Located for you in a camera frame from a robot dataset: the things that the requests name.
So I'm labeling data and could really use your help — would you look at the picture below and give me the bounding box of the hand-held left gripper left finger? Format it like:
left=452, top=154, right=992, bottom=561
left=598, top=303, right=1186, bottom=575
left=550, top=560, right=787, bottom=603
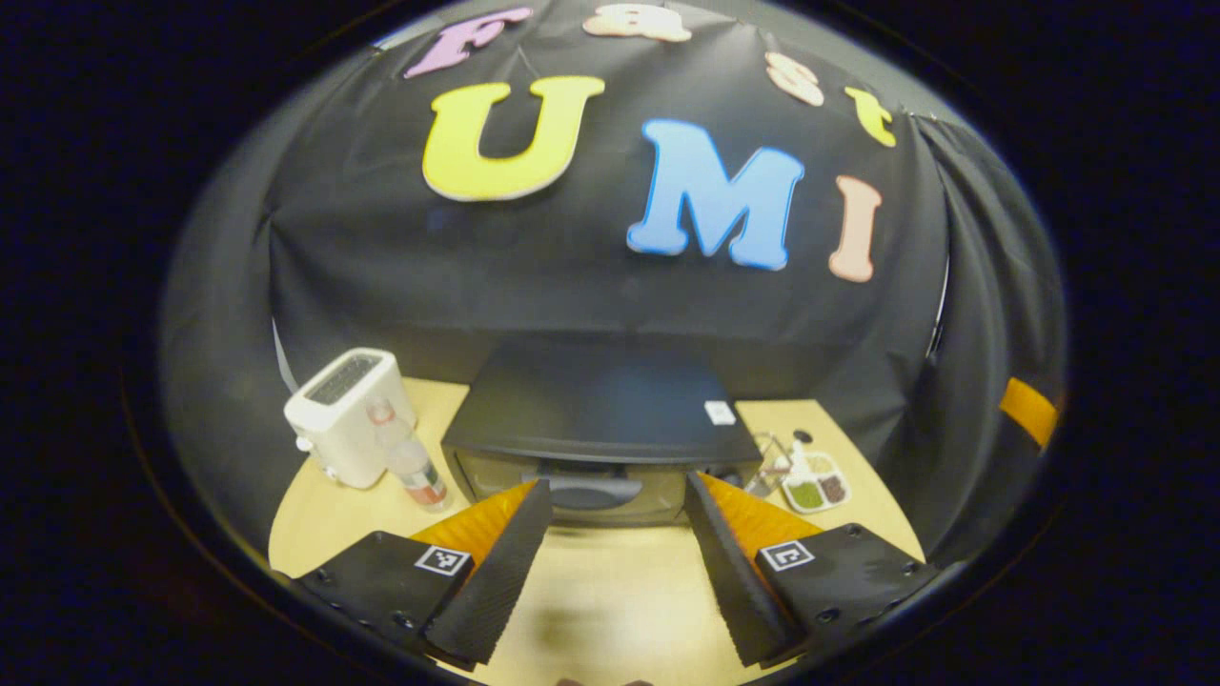
left=294, top=478, right=555, bottom=670

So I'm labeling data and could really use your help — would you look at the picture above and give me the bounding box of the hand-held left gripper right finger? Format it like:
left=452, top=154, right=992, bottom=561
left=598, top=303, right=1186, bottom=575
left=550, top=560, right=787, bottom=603
left=684, top=472, right=941, bottom=668

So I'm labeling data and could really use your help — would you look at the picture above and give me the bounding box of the black backdrop cloth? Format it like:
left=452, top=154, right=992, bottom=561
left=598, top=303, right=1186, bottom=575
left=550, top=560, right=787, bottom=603
left=157, top=0, right=1070, bottom=565

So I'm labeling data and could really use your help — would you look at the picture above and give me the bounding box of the white toaster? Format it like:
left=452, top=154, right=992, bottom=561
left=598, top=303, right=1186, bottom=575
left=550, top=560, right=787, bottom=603
left=283, top=348, right=418, bottom=491

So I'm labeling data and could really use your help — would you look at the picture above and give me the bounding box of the white divided plate with beans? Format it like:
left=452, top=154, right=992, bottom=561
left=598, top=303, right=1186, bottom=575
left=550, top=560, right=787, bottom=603
left=779, top=430, right=853, bottom=516

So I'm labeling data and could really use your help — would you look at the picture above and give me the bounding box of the clear bottle with red label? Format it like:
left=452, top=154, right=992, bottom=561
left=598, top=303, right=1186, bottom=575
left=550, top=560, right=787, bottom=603
left=367, top=398, right=452, bottom=514

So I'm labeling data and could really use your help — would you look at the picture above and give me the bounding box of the black electric oven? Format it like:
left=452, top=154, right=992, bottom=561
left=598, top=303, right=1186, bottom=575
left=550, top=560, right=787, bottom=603
left=440, top=340, right=764, bottom=529

